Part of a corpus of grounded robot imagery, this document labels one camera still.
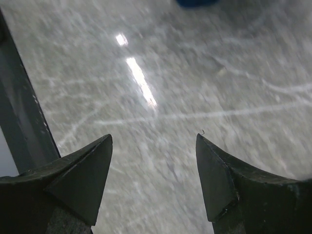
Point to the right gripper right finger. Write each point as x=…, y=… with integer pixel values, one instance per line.
x=242, y=199

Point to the dark blue t-shirt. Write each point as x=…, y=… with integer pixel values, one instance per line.
x=193, y=4

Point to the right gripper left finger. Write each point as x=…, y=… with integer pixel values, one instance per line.
x=61, y=197

